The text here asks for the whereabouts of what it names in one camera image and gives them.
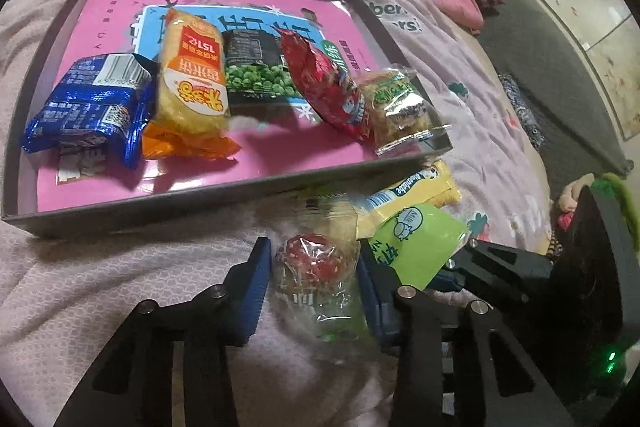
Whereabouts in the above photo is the grey rug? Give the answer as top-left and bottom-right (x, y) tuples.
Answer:
(422, 0), (631, 188)

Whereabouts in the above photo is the light green snack packet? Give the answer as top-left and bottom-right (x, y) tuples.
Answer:
(362, 203), (471, 292)

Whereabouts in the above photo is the red snack packet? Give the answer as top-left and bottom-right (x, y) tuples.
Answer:
(277, 28), (373, 142)

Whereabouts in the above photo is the patterned blue cloth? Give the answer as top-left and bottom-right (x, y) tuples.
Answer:
(497, 72), (548, 150)

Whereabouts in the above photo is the clear pastry packet green print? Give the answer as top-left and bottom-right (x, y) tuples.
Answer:
(357, 64), (451, 156)

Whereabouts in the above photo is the orange rice cracker packet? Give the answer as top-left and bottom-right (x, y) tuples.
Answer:
(141, 8), (242, 160)

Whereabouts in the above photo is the dark green pea packet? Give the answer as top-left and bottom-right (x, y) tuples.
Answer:
(222, 29), (301, 108)

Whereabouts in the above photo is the blue snack packet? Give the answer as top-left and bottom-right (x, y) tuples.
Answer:
(21, 53), (157, 180)

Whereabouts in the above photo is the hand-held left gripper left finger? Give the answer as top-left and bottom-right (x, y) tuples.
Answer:
(52, 236), (275, 427)

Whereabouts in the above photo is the dark shallow box tray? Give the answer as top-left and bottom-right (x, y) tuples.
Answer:
(0, 0), (453, 239)

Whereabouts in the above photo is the green fuzzy cloth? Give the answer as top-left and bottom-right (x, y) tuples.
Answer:
(592, 172), (640, 253)

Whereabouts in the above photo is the clear red candy packet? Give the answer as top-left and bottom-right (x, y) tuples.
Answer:
(272, 197), (381, 358)

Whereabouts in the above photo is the yellow snack packet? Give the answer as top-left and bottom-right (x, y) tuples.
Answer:
(350, 159), (463, 238)

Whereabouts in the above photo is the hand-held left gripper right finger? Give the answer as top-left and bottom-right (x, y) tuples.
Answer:
(356, 254), (578, 427)

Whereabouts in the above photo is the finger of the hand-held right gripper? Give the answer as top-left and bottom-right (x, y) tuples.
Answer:
(449, 238), (553, 294)
(431, 273), (527, 306)

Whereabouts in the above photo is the printed pink blanket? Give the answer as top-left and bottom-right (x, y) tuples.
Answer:
(0, 0), (556, 427)

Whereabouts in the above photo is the plush toy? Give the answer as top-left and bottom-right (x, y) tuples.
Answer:
(552, 174), (596, 258)

